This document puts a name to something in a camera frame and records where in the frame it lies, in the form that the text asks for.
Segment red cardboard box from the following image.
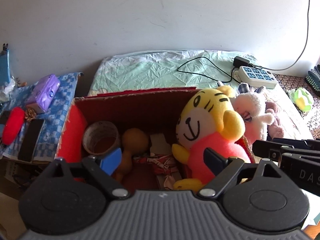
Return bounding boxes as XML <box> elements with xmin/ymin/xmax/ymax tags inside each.
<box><xmin>57</xmin><ymin>88</ymin><xmax>254</xmax><ymax>191</ymax></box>

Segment pink teddy bear plush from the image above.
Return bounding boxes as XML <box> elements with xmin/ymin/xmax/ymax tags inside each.
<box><xmin>265</xmin><ymin>101</ymin><xmax>284</xmax><ymax>140</ymax></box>

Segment grey wall cable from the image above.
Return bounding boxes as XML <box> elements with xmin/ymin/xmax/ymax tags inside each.
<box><xmin>260</xmin><ymin>0</ymin><xmax>311</xmax><ymax>71</ymax></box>

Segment blue checkered cloth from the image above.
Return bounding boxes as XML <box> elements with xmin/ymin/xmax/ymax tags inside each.
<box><xmin>1</xmin><ymin>72</ymin><xmax>82</xmax><ymax>162</ymax></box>

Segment green knit gloves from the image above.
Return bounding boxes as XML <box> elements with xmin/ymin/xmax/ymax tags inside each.
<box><xmin>305</xmin><ymin>64</ymin><xmax>320</xmax><ymax>94</ymax></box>

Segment green frog plush toy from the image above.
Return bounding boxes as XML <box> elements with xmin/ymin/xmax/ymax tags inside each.
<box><xmin>287</xmin><ymin>87</ymin><xmax>314</xmax><ymax>112</ymax></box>

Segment red patterned cloth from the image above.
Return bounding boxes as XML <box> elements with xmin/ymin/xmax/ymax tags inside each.
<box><xmin>133</xmin><ymin>153</ymin><xmax>182</xmax><ymax>190</ymax></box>

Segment white blue power strip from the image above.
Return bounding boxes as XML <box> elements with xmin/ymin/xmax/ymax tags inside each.
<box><xmin>234</xmin><ymin>66</ymin><xmax>278</xmax><ymax>89</ymax></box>

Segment brown round cup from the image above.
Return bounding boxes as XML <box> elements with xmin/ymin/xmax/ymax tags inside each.
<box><xmin>82</xmin><ymin>121</ymin><xmax>120</xmax><ymax>156</ymax></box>

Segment black thin cable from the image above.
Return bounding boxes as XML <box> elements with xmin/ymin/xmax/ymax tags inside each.
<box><xmin>176</xmin><ymin>56</ymin><xmax>235</xmax><ymax>84</ymax></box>

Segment black power adapter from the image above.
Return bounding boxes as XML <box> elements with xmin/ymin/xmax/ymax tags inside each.
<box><xmin>233</xmin><ymin>56</ymin><xmax>250</xmax><ymax>68</ymax></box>

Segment purple tissue pack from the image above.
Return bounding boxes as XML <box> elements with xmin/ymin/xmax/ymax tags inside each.
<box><xmin>25</xmin><ymin>74</ymin><xmax>60</xmax><ymax>114</ymax></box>

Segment yellow tiger plush toy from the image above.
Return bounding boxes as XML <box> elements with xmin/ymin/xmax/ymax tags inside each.
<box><xmin>171</xmin><ymin>86</ymin><xmax>251</xmax><ymax>191</ymax></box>

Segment brown gourd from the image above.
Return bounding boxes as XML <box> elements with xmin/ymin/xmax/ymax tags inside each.
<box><xmin>112</xmin><ymin>128</ymin><xmax>149</xmax><ymax>183</ymax></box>

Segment white plaid-eared bunny plush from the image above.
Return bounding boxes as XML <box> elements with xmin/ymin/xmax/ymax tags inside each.
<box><xmin>231</xmin><ymin>83</ymin><xmax>274</xmax><ymax>145</ymax></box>

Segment red round cushion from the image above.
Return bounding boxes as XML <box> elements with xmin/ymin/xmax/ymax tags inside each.
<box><xmin>2</xmin><ymin>107</ymin><xmax>25</xmax><ymax>146</ymax></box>

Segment black rectangular box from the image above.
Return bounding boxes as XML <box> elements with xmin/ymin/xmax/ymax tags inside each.
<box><xmin>17</xmin><ymin>119</ymin><xmax>45</xmax><ymax>163</ymax></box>

